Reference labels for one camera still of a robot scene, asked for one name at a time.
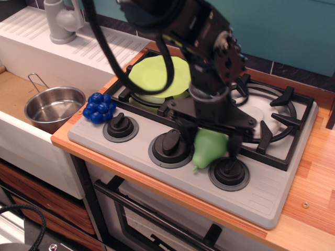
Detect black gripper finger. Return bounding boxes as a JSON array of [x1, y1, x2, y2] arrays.
[[227, 132, 243, 158], [179, 121, 198, 150]]

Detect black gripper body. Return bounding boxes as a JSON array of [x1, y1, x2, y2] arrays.
[[167, 86, 256, 139]]

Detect green toy pear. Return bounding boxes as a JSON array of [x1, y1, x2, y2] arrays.
[[192, 129, 228, 171]]

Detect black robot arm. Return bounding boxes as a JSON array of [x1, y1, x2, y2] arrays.
[[120, 1, 255, 157]]

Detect light green plate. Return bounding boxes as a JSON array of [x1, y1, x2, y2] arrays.
[[129, 55, 191, 98]]

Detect blue toy blueberry cluster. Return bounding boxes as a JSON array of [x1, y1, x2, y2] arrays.
[[83, 93, 116, 124]]

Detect stainless steel pot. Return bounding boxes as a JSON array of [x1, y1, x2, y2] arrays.
[[24, 73, 86, 134]]

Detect white toy sink unit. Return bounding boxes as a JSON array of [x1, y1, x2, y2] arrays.
[[0, 5, 152, 200]]

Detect black middle stove knob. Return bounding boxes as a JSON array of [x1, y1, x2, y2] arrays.
[[148, 129, 194, 169]]

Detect black stove knob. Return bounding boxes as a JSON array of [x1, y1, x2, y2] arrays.
[[208, 157, 250, 192], [103, 112, 139, 143], [148, 129, 194, 169]]

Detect black right stove knob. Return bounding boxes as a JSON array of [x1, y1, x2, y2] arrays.
[[208, 157, 250, 192]]

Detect grey toy stove top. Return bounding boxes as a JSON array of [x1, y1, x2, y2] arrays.
[[68, 97, 318, 229]]

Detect black right burner grate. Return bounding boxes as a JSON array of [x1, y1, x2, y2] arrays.
[[228, 74, 317, 173]]

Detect black burner grate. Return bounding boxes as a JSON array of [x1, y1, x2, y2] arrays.
[[228, 74, 317, 173], [105, 50, 189, 128]]

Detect black left stove knob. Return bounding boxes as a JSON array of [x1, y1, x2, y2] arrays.
[[103, 112, 139, 143]]

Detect black left burner grate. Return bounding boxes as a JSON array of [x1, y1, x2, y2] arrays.
[[105, 50, 189, 128]]

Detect wooden drawer front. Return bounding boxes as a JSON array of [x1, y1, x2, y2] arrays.
[[1, 160, 103, 250]]

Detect grey toy faucet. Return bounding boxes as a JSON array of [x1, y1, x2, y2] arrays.
[[44, 0, 85, 44]]

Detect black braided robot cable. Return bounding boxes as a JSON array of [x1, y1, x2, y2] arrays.
[[82, 0, 175, 95]]

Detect black oven door handle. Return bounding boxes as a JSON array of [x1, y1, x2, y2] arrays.
[[94, 176, 222, 250]]

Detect black cable at bottom left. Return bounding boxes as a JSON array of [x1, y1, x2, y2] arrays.
[[0, 203, 47, 251]]

